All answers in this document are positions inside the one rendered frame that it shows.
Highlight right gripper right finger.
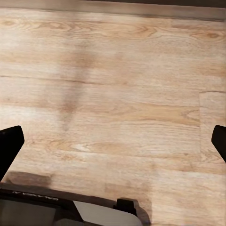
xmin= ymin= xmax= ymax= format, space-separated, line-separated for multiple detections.
xmin=211 ymin=125 xmax=226 ymax=162

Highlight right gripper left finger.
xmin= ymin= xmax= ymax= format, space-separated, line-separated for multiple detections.
xmin=0 ymin=125 xmax=24 ymax=181

